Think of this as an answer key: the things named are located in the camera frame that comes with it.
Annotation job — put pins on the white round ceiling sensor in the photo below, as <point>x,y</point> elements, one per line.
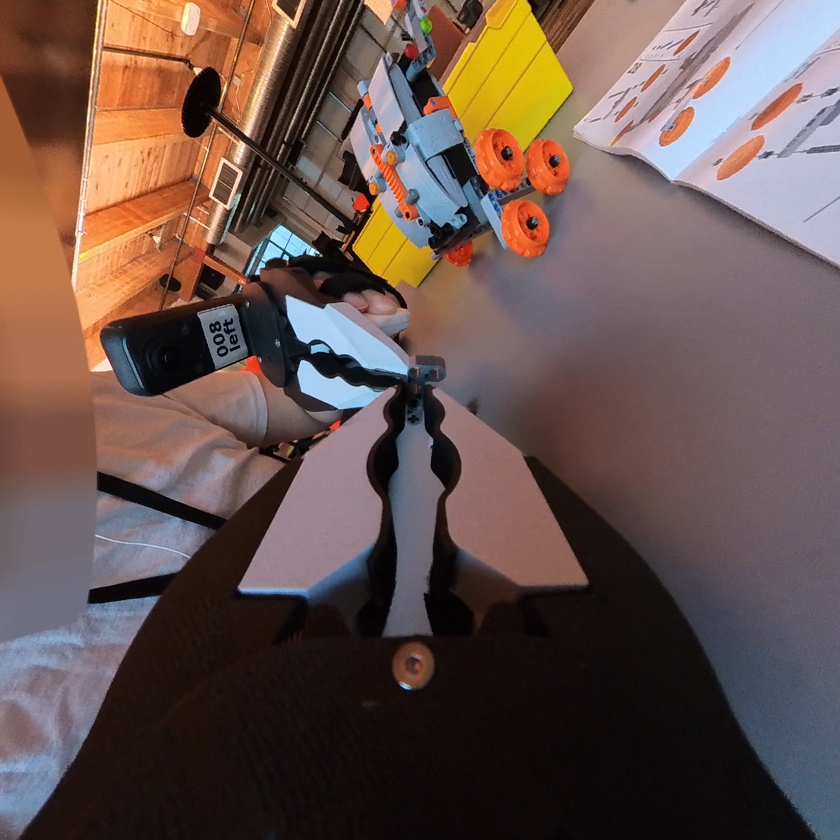
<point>190,18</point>

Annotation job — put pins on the person's left hand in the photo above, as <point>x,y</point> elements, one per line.
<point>374,304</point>

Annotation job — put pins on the grey desk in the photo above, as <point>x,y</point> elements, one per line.
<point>656,394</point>

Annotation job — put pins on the person's left forearm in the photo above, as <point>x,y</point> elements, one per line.
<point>289,420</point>

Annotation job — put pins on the silver air duct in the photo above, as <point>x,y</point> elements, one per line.
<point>262,98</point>

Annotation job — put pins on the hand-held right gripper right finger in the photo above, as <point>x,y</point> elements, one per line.
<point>505,518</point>

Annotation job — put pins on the small grey connector piece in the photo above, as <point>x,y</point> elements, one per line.
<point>428,369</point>

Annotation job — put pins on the yellow plastic bin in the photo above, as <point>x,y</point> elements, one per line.
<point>515,85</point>

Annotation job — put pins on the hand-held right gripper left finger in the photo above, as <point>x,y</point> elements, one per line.
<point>315,518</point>

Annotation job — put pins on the grey orange-wheeled toy vehicle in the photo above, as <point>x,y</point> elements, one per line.
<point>439,144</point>

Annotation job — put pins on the white vent grille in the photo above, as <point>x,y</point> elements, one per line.
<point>226,182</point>

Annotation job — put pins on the black pole with round disc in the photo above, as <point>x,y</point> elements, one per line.
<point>200,102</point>

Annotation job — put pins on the open instruction booklet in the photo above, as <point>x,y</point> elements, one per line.
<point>754,164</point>

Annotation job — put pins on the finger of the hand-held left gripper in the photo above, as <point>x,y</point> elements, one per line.
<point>334,397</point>
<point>348,331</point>

